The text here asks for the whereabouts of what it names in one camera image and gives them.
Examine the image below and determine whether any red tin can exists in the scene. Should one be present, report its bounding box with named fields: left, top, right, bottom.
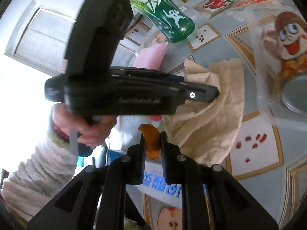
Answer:
left=261, top=11, right=306, bottom=115

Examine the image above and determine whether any white fleece sleeve forearm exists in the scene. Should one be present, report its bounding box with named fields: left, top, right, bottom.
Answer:
left=0, top=124, right=85, bottom=222

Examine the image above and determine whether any crumpled brown paper napkin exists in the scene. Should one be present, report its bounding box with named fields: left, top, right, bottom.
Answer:
left=162, top=59, right=245, bottom=165

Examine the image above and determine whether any white door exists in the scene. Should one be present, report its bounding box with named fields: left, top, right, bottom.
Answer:
left=5, top=0, right=75, bottom=76

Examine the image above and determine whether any green plastic bottle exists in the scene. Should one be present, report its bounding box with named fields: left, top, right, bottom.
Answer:
left=130, top=0, right=196, bottom=43

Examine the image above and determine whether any clear plastic bag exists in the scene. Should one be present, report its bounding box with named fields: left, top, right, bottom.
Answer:
left=234, top=0, right=306, bottom=131

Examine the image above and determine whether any orange peel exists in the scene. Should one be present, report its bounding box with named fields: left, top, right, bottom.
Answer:
left=138, top=124, right=160, bottom=160

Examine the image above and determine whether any blue white toothpaste box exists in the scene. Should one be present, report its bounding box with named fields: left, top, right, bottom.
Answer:
left=136, top=161, right=182, bottom=209

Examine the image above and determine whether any fruit pattern tablecloth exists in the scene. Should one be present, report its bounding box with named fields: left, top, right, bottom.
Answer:
left=129, top=0, right=306, bottom=229

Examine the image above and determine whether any pink sponge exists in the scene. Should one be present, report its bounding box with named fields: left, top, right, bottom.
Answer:
left=133, top=43, right=168, bottom=70

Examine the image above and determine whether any person's left hand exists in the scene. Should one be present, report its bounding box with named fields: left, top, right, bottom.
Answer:
left=51, top=103, right=117, bottom=147

